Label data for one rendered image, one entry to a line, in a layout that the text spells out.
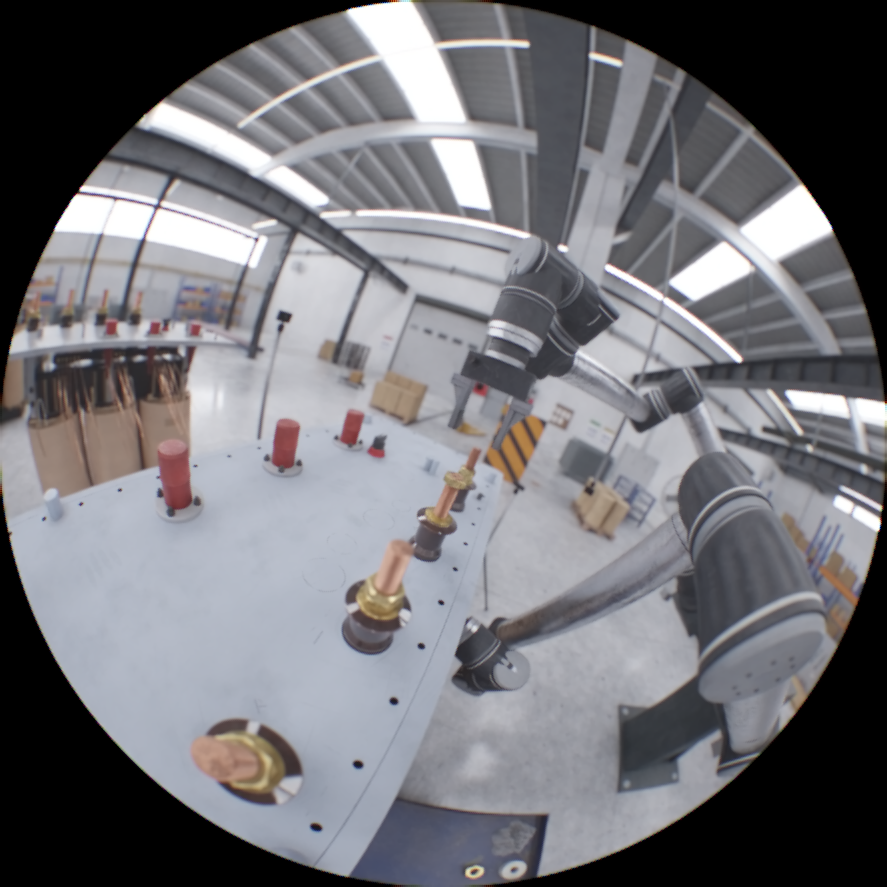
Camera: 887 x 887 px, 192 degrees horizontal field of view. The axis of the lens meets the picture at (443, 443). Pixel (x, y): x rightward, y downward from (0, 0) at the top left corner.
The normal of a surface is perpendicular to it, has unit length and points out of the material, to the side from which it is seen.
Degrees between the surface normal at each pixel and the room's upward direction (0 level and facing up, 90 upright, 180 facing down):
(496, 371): 90
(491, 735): 0
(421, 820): 0
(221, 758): 0
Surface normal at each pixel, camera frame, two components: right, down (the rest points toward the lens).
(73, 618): 0.36, -0.89
